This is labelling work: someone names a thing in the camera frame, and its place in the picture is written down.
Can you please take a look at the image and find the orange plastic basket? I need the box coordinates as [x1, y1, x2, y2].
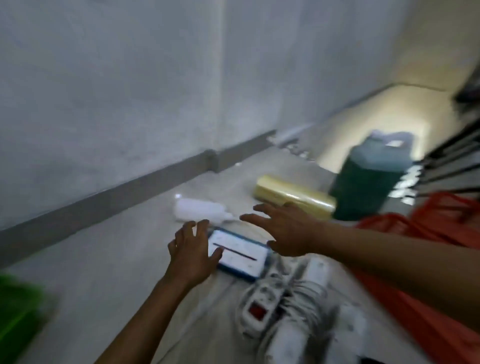
[352, 191, 480, 364]

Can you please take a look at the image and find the white power strip red switch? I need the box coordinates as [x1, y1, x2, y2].
[239, 281, 286, 340]

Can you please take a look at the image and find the translucent jug of green liquid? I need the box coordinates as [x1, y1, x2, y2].
[329, 130, 415, 222]

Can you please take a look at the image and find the person's left hand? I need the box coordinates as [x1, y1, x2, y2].
[166, 219, 225, 289]

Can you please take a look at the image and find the black metal stair railing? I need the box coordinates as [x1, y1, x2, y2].
[412, 74, 480, 207]

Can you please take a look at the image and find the person's left forearm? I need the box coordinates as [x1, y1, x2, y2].
[93, 277, 200, 364]

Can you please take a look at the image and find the person's right forearm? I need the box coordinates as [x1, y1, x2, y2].
[318, 221, 480, 335]

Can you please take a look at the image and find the yellowish clear tape roll stack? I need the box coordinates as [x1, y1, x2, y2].
[253, 174, 337, 222]

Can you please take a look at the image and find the long white power strip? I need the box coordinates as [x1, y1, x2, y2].
[322, 301, 372, 364]
[258, 256, 331, 364]

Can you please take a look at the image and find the person's right hand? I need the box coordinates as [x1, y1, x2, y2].
[239, 202, 327, 258]

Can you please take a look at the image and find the white squeeze bottle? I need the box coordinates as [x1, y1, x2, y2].
[173, 197, 241, 224]

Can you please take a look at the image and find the blue-edged white device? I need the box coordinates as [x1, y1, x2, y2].
[207, 228, 273, 282]

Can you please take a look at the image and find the green plastic basket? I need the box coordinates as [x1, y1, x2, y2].
[0, 273, 50, 364]

